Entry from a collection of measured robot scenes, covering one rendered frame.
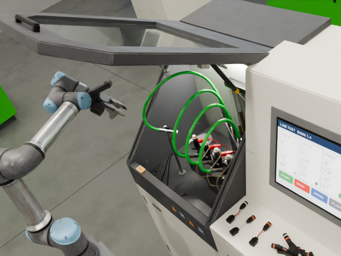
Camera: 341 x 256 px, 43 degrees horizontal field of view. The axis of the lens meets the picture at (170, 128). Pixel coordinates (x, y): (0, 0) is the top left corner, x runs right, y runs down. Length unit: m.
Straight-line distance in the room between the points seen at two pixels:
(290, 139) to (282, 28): 0.57
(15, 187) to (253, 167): 0.96
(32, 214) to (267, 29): 1.27
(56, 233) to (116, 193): 1.77
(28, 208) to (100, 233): 1.57
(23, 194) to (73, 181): 2.13
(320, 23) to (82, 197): 2.53
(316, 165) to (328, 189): 0.09
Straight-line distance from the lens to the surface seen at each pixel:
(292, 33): 1.89
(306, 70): 1.54
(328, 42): 1.85
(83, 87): 2.02
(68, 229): 1.91
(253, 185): 1.85
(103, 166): 3.96
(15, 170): 1.70
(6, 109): 5.22
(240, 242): 1.77
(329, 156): 1.49
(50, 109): 1.98
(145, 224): 3.30
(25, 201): 1.89
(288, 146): 1.59
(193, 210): 1.96
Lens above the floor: 2.40
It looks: 36 degrees down
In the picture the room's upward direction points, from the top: 20 degrees counter-clockwise
